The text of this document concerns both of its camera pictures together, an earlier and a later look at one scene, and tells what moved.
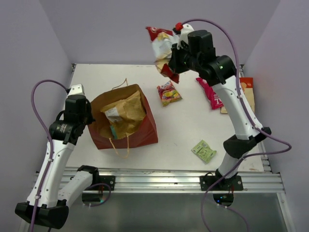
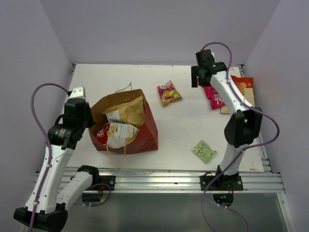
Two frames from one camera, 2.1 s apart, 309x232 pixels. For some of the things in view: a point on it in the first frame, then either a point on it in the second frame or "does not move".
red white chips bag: (162, 41) → (116, 136)
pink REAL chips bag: (215, 101) does not move
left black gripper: (90, 118) does not move
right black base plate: (207, 181) does not move
